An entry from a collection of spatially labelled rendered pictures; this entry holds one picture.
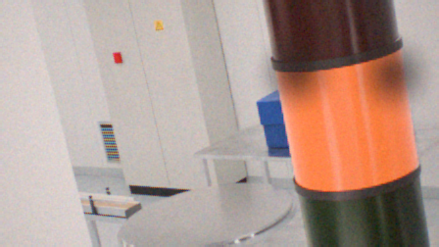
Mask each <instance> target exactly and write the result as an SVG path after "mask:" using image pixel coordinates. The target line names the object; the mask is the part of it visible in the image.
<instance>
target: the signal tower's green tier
mask: <svg viewBox="0 0 439 247"><path fill-rule="evenodd" d="M298 197H299V201H300V209H301V212H302V216H303V224H304V228H305V235H306V238H307V242H308V247H430V243H429V234H428V229H427V219H426V215H425V211H424V201H423V197H422V187H421V182H420V176H418V177H417V178H416V179H415V180H414V181H413V182H411V183H409V184H408V185H405V186H404V187H401V188H399V189H397V190H393V191H391V192H387V193H385V194H379V195H376V196H373V197H366V198H363V199H353V200H345V201H321V200H317V199H310V198H307V197H303V196H301V195H298Z"/></svg>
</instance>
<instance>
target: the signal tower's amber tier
mask: <svg viewBox="0 0 439 247"><path fill-rule="evenodd" d="M275 73H276V81H277V85H278V88H279V96H280V100H281V107H282V112H283V115H284V122H285V126H286V133H287V137H288V145H289V149H290V152H291V160H292V164H293V172H294V174H295V178H296V182H297V183H298V184H299V185H301V186H303V187H307V188H309V189H312V190H324V191H339V190H355V189H360V188H364V187H372V186H374V185H379V184H382V183H384V182H389V181H391V180H395V179H397V178H399V177H401V176H403V175H406V174H407V173H409V172H410V171H412V170H413V169H414V168H415V166H416V165H417V163H418V159H417V154H416V149H415V137H414V128H413V123H412V118H411V109H410V104H409V95H408V90H407V82H406V77H405V72H404V63H403V58H402V48H401V49H400V50H399V51H397V52H395V53H392V54H391V55H389V56H388V55H387V56H385V57H383V58H379V59H377V60H372V61H369V62H367V63H361V64H359V65H353V66H350V67H343V68H338V69H334V70H325V71H319V72H304V73H283V72H275Z"/></svg>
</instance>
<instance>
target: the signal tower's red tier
mask: <svg viewBox="0 0 439 247"><path fill-rule="evenodd" d="M263 7H264V10H265V18H266V22H267V26H268V36H269V44H270V48H271V55H272V58H273V59H274V60H275V61H277V62H289V63H293V62H313V61H319V60H329V59H333V58H341V57H345V56H348V55H355V54H358V53H364V52H366V51H371V50H373V49H375V48H380V47H382V46H385V45H387V44H391V43H392V42H393V41H396V40H397V39H399V30H398V26H397V16H396V11H395V7H394V0H263Z"/></svg>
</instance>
